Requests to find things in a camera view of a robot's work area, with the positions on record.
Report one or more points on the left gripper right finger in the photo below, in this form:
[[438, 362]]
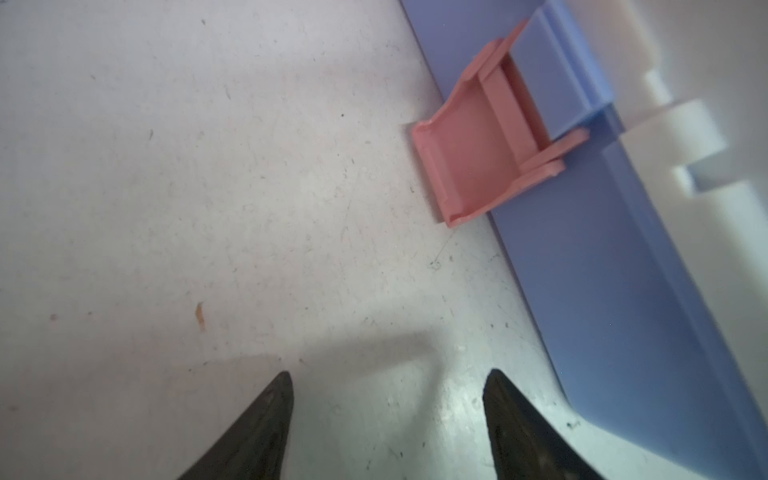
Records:
[[523, 444]]

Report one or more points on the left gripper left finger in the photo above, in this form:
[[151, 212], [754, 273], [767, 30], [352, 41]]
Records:
[[255, 444]]

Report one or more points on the white blue plastic tool box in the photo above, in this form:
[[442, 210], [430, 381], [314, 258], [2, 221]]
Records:
[[643, 263]]

